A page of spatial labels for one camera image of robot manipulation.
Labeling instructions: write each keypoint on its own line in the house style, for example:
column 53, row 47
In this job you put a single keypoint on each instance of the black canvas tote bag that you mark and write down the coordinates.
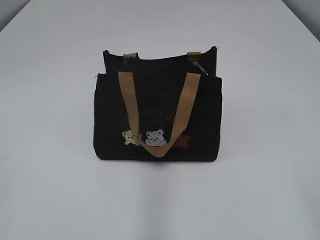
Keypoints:
column 167, row 109

